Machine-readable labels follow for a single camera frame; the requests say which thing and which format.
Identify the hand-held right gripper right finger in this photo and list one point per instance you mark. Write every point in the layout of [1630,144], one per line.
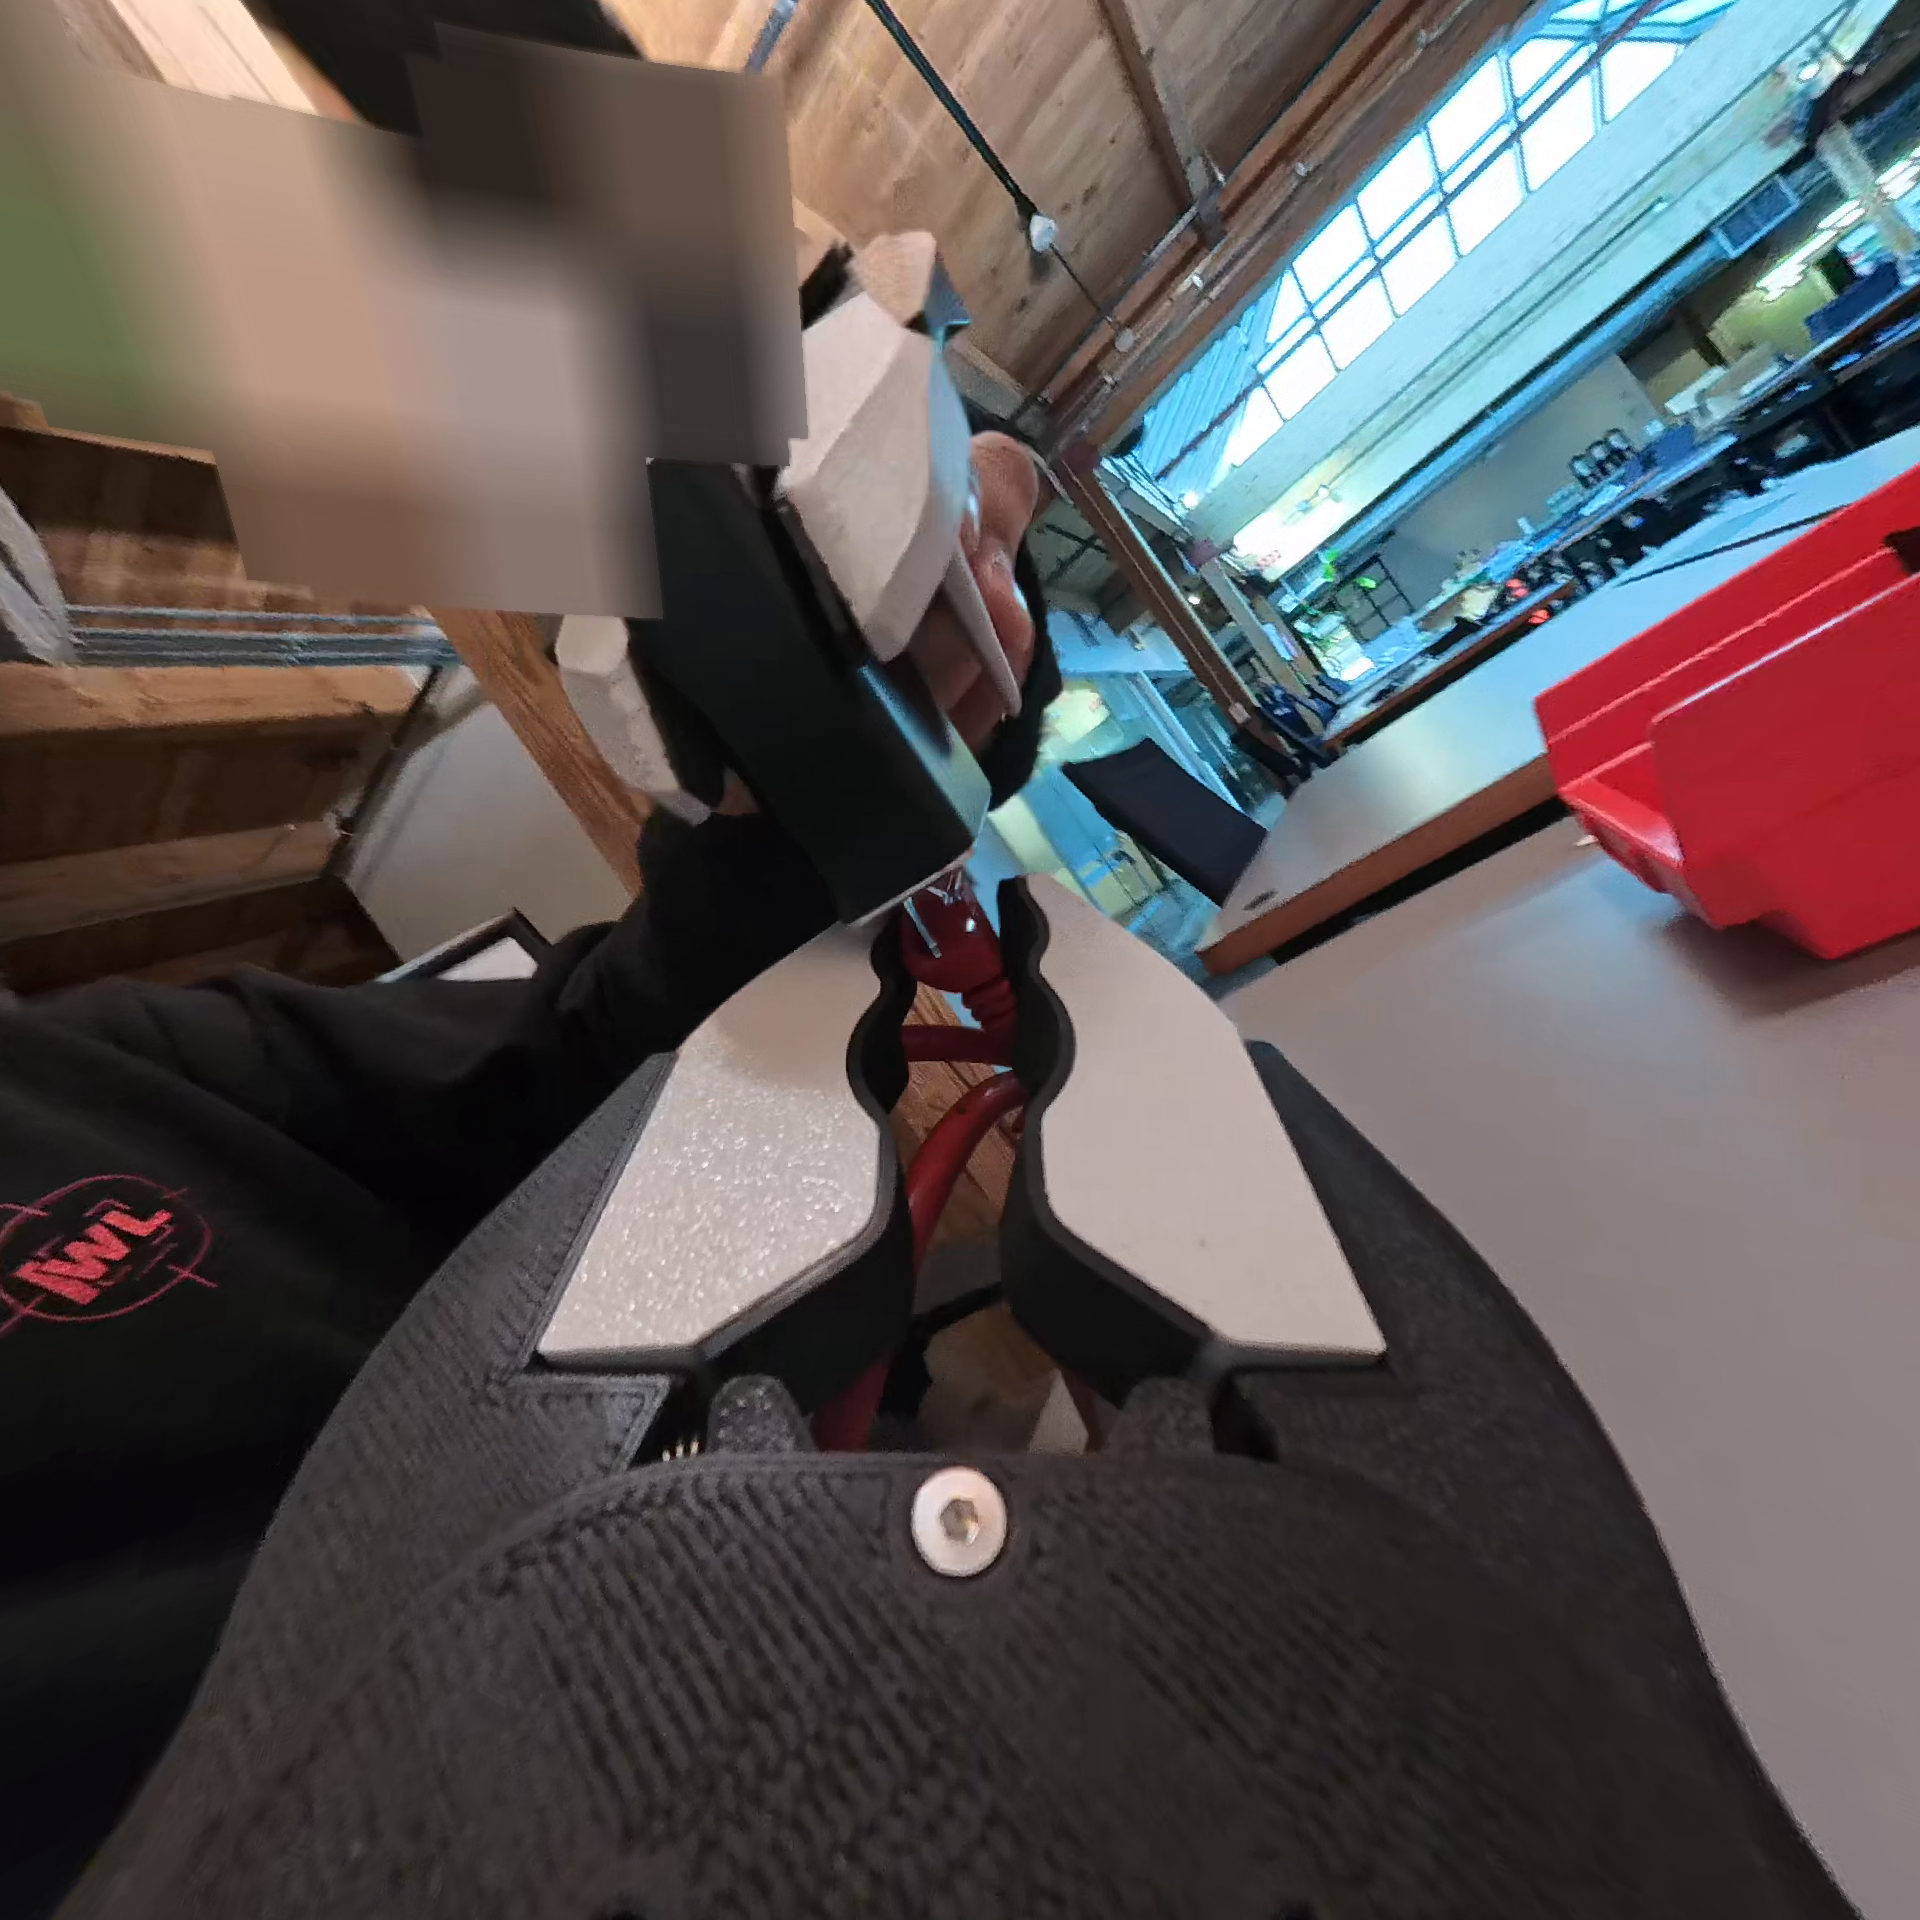
[1184,1184]

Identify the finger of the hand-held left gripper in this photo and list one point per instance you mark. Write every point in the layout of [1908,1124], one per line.
[629,704]
[878,482]

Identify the white desk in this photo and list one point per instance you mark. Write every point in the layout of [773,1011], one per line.
[1425,781]

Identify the black port adapter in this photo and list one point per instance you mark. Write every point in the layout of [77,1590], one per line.
[809,704]

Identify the wooden post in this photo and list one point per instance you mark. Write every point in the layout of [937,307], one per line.
[555,722]

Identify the red plastic bin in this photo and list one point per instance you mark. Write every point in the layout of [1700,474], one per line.
[1769,781]

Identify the person's black sweatshirt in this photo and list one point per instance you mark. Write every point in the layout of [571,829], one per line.
[225,1276]

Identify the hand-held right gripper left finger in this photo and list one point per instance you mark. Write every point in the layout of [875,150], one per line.
[721,1202]

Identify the person's left forearm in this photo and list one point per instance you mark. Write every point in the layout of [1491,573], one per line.
[705,931]

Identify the black office chair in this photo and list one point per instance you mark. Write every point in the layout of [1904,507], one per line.
[1177,819]

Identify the black framed wall sign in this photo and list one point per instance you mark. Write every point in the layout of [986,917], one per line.
[464,955]

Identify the person's left hand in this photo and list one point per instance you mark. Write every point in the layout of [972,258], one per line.
[996,511]

